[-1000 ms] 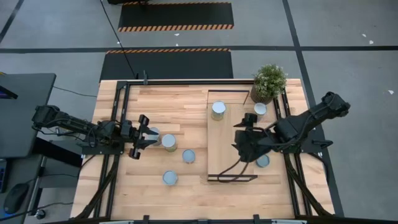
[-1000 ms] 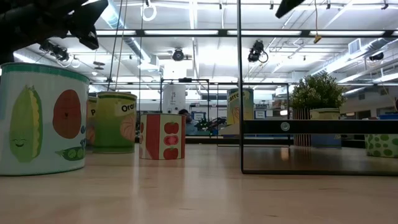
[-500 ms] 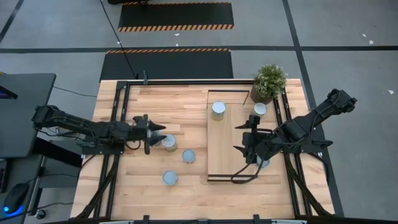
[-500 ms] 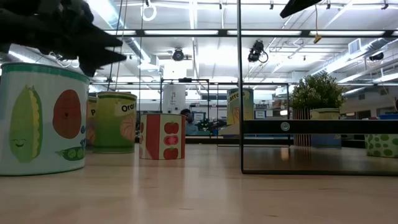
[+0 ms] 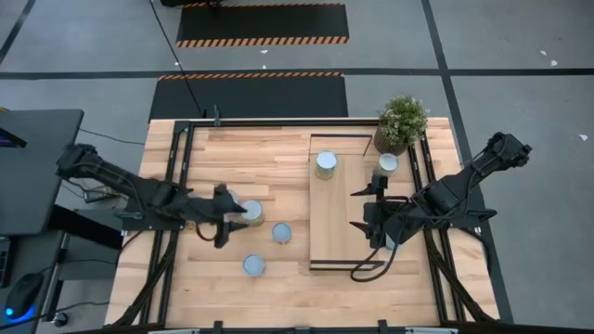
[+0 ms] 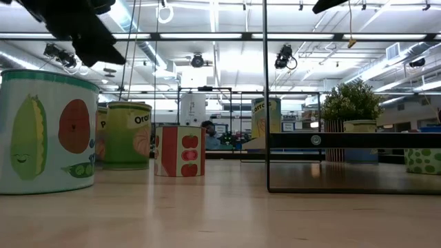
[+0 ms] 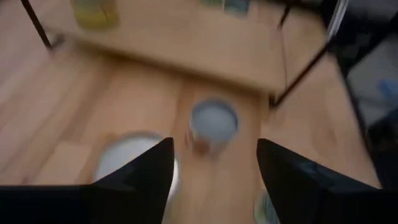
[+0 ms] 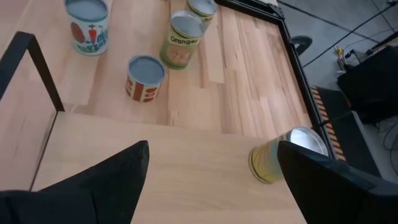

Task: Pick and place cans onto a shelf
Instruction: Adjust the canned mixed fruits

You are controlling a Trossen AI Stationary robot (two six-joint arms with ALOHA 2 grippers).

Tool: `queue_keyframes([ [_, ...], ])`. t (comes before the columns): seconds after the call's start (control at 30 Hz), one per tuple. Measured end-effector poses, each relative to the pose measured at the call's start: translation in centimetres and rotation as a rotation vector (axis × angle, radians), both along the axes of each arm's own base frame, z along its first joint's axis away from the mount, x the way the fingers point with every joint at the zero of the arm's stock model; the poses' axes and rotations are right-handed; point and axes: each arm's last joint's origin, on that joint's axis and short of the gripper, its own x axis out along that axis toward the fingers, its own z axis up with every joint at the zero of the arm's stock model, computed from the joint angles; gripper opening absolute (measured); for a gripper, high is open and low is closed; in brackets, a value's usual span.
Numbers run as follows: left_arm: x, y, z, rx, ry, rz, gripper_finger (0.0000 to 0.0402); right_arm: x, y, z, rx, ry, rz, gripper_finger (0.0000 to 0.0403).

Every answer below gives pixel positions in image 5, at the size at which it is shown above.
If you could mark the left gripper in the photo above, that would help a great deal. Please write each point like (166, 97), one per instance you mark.
(220, 209)

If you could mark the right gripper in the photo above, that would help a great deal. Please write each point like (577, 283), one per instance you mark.
(385, 218)

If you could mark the yellow-green blue peas can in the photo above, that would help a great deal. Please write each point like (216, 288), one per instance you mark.
(254, 209)

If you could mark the red white tomato can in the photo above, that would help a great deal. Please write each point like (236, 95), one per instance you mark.
(281, 232)

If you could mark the yellowish labelled can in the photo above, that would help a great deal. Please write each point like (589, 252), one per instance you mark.
(388, 162)

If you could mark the green orange labelled can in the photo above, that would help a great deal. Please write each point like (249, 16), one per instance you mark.
(326, 160)

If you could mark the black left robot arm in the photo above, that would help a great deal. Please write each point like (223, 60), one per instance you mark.
(116, 178)

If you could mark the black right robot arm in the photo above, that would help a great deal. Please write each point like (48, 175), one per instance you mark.
(445, 195)

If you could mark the mixed vegetables can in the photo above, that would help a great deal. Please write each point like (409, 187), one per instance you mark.
(254, 264)

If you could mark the potted green plant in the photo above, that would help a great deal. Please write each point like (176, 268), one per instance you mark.
(401, 120)

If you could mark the black hazard-striped floor mat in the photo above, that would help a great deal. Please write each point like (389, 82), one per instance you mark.
(253, 97)
(262, 21)

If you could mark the dark grey desk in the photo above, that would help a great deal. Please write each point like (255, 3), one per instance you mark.
(42, 185)

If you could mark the light grey desk surface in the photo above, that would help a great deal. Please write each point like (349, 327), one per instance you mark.
(28, 255)

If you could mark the black computer mouse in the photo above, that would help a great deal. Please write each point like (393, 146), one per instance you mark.
(23, 292)

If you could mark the black keyboard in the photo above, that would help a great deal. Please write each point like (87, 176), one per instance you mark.
(3, 262)

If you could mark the dark monitor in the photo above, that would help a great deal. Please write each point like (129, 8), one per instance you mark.
(9, 139)

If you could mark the wooden shelf black frame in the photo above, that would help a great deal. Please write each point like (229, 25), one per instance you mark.
(339, 218)

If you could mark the black table rig frame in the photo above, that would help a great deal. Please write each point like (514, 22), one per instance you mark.
(278, 123)

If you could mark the black desk leg frame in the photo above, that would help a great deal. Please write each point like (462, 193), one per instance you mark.
(88, 227)

